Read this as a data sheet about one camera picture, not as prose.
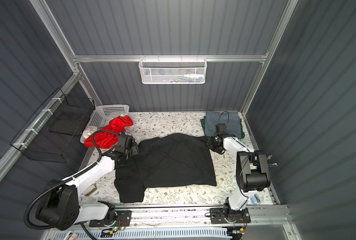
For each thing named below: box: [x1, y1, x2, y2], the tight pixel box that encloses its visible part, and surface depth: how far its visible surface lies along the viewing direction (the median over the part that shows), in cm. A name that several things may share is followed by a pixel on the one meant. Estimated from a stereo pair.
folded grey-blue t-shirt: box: [205, 110, 242, 139], surface depth 111 cm
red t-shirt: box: [84, 115, 134, 149], surface depth 95 cm
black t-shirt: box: [114, 133, 217, 203], surface depth 93 cm
